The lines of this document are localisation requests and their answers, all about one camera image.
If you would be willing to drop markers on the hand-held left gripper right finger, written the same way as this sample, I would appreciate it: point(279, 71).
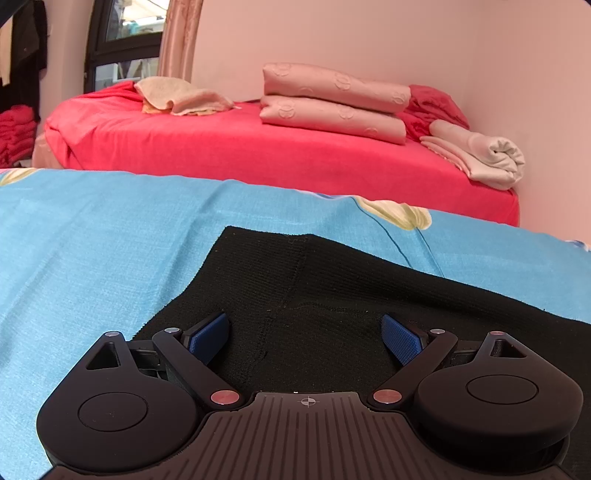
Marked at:
point(400, 340)

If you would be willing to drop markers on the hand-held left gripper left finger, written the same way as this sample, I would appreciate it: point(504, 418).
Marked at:
point(210, 338)

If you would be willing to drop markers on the black knit pants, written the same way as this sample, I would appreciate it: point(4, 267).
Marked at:
point(351, 304)

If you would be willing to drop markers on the blue floral bed sheet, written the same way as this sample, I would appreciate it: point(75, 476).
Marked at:
point(101, 240)

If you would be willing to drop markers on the red bed sheet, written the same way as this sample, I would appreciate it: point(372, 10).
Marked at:
point(258, 157)

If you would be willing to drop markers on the white folded blanket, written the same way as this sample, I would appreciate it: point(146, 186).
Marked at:
point(485, 154)

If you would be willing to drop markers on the lower pink pillow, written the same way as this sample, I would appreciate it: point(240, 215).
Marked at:
point(332, 121)

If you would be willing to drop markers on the pink pillow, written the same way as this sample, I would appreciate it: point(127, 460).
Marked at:
point(332, 121)
point(332, 87)

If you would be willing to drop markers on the crumpled red cloth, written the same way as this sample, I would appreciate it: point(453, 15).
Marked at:
point(431, 108)

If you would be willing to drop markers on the beige towel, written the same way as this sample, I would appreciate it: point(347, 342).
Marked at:
point(184, 97)

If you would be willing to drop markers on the upper pink pillow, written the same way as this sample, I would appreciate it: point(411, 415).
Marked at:
point(332, 87)

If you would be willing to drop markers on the stack of red cloths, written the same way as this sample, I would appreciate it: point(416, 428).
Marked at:
point(16, 136)

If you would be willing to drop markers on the pink patterned curtain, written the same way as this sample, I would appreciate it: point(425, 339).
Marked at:
point(180, 37)

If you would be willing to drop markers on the dark framed window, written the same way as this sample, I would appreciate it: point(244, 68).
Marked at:
point(122, 46)

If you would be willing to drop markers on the dark hanging clothes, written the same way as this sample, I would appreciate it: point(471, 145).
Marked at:
point(27, 46)

